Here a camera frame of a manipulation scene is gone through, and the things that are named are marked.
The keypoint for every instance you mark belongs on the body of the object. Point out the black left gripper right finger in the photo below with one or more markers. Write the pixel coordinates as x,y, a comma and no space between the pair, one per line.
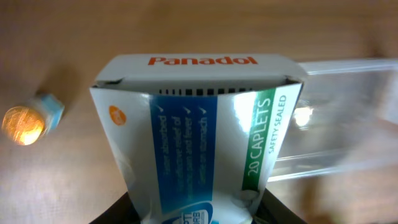
272,211

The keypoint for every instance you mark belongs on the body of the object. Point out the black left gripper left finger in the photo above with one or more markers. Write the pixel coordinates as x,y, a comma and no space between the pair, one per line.
121,212

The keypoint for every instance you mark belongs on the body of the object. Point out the white blue Panadol box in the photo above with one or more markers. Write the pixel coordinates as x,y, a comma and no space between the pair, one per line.
196,136

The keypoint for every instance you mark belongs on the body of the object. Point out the small jar gold lid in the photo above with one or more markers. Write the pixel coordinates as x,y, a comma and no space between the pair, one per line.
25,123

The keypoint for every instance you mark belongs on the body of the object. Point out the clear plastic container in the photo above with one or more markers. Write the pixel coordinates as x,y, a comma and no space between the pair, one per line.
345,119

